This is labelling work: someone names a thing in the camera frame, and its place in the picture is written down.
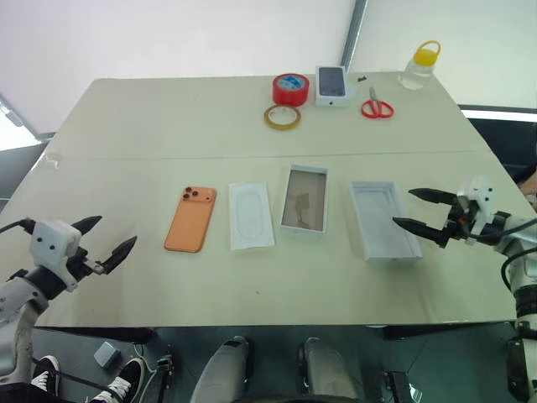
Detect clear jar yellow lid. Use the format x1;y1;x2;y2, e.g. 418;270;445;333
397;39;442;91

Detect grey metal frame bar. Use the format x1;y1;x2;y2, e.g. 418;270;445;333
0;92;55;142

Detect clear yellowish tape roll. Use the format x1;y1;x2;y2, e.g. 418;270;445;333
263;104;302;131

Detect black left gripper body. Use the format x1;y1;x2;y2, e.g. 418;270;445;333
65;246;107;281

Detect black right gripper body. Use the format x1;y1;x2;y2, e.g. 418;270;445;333
442;195;482;249

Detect white paper insert card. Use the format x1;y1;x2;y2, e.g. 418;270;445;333
228;181;277;252

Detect grey rounded leg cover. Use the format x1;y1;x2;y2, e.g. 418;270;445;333
297;336;364;403
190;335;255;403

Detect orange smartphone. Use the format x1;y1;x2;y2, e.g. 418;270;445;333
163;186;218;254

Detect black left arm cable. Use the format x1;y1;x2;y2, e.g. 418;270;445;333
0;217;37;234

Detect black white canvas sneaker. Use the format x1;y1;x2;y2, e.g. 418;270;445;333
29;354;62;395
90;357;147;403

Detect black desk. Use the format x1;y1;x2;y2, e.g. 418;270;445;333
456;103;537;186

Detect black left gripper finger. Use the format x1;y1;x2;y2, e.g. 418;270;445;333
100;235;138;276
69;215;103;243

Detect red handled scissors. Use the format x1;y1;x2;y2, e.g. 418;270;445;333
361;86;396;120

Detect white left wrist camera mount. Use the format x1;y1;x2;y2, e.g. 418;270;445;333
29;218;83;293

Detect sealed white phone box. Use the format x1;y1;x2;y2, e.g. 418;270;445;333
315;65;352;108

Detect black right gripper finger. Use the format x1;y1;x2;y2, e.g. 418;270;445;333
408;187;458;207
391;217;450;249

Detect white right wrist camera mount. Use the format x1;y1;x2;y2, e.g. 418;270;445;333
456;175;498;238

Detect grey window frame post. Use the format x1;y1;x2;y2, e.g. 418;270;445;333
340;0;369;72

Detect red tape roll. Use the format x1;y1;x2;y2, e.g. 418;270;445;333
271;73;310;106

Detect small grey metal block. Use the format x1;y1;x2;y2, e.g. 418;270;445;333
92;341;122;369

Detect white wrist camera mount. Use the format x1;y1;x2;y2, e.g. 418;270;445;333
29;218;83;293
456;175;498;238

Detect white phone box base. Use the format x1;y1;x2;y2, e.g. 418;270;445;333
279;164;330;235

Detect black table leg bracket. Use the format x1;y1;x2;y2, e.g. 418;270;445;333
383;369;425;403
155;354;175;381

